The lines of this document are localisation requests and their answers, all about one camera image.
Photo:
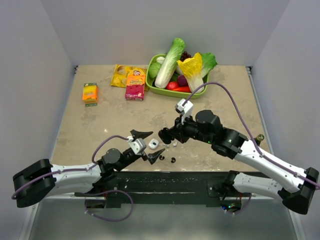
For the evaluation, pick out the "black base frame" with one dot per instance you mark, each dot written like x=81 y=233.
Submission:
x=166 y=188

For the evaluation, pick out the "yellow chips bag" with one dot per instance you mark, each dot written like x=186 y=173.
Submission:
x=121 y=72

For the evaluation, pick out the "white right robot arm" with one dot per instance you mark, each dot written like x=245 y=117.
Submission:
x=293 y=186

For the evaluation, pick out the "green napa cabbage toy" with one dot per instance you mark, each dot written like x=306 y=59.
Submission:
x=169 y=64

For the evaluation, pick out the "yellow napa cabbage toy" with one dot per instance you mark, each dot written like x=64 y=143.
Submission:
x=191 y=69

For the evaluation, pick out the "green plastic tray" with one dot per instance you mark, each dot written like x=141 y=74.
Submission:
x=169 y=93

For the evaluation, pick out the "red snack box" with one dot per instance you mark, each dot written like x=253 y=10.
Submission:
x=135 y=87

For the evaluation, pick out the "green glass bottle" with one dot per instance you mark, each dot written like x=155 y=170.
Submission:
x=259 y=138

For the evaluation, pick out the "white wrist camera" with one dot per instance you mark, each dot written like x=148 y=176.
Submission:
x=137 y=145
x=184 y=108

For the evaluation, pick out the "red toy tomato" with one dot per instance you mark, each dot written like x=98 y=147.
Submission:
x=172 y=85

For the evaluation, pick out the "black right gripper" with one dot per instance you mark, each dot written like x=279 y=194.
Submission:
x=178 y=130

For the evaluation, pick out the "dark toy grapes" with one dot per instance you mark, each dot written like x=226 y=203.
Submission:
x=185 y=56

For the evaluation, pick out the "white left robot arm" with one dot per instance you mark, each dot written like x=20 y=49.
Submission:
x=43 y=179

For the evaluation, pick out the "orange sponge pack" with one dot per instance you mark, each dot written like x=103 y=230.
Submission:
x=90 y=94

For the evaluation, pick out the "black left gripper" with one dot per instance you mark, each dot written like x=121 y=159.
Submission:
x=137 y=134

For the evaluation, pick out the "purple toy onion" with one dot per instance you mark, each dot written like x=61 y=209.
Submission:
x=182 y=81

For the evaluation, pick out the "green round toy vegetable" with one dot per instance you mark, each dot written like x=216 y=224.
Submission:
x=154 y=69

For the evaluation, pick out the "orange toy carrot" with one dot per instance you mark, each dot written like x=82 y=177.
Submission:
x=183 y=89

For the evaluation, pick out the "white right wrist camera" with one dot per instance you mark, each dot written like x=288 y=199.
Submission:
x=184 y=108

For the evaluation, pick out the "white toy garlic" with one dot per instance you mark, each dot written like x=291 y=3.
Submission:
x=160 y=60

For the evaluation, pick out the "green lettuce leaf toy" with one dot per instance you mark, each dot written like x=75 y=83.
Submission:
x=208 y=63

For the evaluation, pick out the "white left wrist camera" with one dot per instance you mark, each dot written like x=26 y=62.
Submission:
x=137 y=145

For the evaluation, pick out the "white earbud charging case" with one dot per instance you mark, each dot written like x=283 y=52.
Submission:
x=153 y=144

